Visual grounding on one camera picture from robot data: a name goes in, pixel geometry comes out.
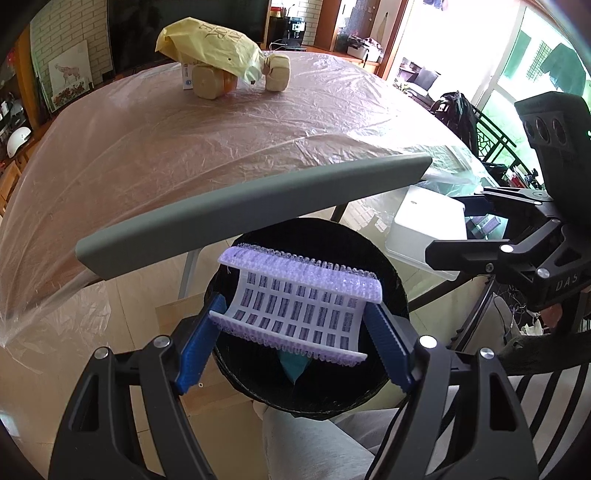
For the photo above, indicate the white dome lamp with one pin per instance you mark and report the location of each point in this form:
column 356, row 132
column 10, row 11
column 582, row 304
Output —
column 17, row 139

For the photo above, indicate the black bag on chair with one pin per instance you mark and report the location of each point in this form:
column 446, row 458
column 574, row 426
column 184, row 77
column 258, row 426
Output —
column 457, row 114

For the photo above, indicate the grey table edge bumper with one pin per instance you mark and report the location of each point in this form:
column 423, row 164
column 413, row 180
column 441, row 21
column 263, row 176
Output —
column 198, row 221

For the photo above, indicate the purple pill blister sheet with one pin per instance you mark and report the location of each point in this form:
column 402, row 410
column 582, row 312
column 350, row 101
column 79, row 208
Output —
column 296, row 304

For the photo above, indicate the blue white medicine box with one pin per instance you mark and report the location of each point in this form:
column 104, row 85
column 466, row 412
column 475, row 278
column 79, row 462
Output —
column 186, row 74

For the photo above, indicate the yellow paper bag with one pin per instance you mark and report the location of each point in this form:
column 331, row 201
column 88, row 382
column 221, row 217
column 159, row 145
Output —
column 190, row 40

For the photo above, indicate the clear plastic box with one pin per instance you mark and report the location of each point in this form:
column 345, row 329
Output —
column 422, row 217

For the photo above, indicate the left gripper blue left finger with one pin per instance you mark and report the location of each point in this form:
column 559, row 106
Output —
column 194, row 339

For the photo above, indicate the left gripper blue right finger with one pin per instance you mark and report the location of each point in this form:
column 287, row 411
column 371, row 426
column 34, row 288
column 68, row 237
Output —
column 393, row 353

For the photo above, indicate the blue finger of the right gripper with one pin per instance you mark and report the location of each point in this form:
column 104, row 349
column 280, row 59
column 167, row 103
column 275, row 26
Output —
column 470, row 256
column 479, row 205

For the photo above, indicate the black coffee machine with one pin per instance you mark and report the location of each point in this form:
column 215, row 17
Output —
column 293, row 35

